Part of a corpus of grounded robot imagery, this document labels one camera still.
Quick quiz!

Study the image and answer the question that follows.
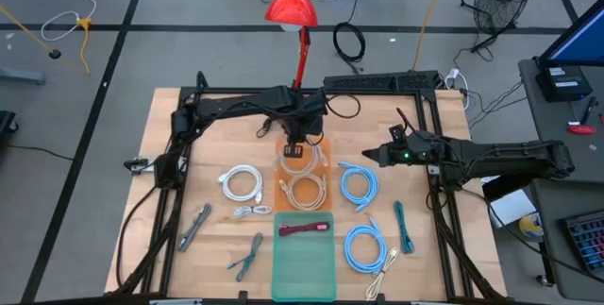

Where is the grey floor leg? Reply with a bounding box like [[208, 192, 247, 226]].
[[0, 66, 47, 85]]

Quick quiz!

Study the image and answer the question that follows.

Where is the grey metal clamp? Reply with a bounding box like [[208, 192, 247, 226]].
[[124, 156, 158, 175]]

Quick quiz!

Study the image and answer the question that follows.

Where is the white box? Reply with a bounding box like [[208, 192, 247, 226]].
[[480, 175, 538, 229]]

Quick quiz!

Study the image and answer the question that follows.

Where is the black box device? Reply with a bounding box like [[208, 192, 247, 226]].
[[535, 57, 594, 103]]

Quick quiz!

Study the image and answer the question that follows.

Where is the black coiled floor cable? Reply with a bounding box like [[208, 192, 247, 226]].
[[332, 21, 367, 75]]

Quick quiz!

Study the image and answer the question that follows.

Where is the yellow floor cable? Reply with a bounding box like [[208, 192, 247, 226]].
[[412, 0, 452, 71], [0, 5, 93, 74]]

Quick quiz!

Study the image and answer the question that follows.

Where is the black pen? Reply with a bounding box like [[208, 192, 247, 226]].
[[580, 96, 596, 126]]

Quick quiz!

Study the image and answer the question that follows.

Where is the small red object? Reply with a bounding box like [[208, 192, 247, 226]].
[[568, 123, 598, 136]]

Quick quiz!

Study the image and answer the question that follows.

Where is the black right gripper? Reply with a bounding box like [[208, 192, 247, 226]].
[[361, 132, 430, 168]]

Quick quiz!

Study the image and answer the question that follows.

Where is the dark red cable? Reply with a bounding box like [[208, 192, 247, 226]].
[[277, 221, 331, 238]]

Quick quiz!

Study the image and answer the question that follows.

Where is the black keyboard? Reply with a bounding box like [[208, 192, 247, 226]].
[[561, 209, 604, 278]]

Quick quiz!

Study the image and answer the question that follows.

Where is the white ethernet cable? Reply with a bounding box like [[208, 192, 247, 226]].
[[216, 163, 264, 204]]

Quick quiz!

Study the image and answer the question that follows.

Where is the computer monitor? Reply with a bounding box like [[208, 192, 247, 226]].
[[537, 0, 604, 68]]

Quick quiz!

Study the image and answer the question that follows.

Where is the red desk lamp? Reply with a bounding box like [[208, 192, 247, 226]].
[[263, 0, 320, 92]]

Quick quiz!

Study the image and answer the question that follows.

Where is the white charger with cable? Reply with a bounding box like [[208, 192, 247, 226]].
[[445, 67, 471, 110]]

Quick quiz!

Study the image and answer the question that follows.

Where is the white floor cable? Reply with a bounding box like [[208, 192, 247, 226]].
[[40, 0, 98, 42]]

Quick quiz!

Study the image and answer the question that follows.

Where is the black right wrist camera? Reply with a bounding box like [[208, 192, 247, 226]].
[[388, 124, 408, 144]]

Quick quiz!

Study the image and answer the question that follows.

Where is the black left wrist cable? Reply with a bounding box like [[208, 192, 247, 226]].
[[324, 93, 362, 120]]

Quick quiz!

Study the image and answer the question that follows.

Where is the black lamp power cord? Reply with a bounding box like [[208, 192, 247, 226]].
[[256, 116, 276, 140]]

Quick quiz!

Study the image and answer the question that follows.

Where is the beige ethernet cable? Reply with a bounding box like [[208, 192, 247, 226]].
[[277, 174, 328, 212], [277, 143, 329, 177]]

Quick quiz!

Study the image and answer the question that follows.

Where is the small white cable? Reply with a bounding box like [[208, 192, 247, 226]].
[[233, 204, 274, 219]]

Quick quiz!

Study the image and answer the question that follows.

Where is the light blue ethernet cable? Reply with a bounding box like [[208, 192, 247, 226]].
[[338, 161, 380, 213], [343, 214, 388, 277]]

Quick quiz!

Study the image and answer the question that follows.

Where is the black caster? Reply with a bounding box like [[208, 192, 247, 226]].
[[0, 110, 20, 137]]

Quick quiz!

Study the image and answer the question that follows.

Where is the grey side desk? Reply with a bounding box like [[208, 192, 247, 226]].
[[517, 57, 604, 287]]

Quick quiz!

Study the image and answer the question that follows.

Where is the round yellow blue object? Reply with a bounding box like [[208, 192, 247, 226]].
[[518, 212, 544, 240]]

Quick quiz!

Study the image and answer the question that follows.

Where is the black aluminium table frame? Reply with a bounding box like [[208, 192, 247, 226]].
[[103, 71, 509, 305]]

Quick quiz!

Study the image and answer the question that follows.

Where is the orange translucent plastic bin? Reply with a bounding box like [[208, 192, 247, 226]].
[[274, 135, 334, 212]]

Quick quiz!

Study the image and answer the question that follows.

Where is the green translucent plastic bin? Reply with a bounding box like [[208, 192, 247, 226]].
[[271, 210, 338, 304]]

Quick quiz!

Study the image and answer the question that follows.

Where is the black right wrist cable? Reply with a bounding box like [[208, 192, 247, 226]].
[[394, 107, 421, 135]]

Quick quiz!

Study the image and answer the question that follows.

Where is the black power strip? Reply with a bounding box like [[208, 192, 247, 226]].
[[323, 69, 441, 92]]

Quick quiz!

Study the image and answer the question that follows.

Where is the thin cream cable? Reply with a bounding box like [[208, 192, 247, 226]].
[[365, 246, 400, 302]]

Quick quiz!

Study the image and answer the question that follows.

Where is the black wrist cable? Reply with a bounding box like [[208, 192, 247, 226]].
[[394, 107, 421, 135], [324, 93, 362, 120]]

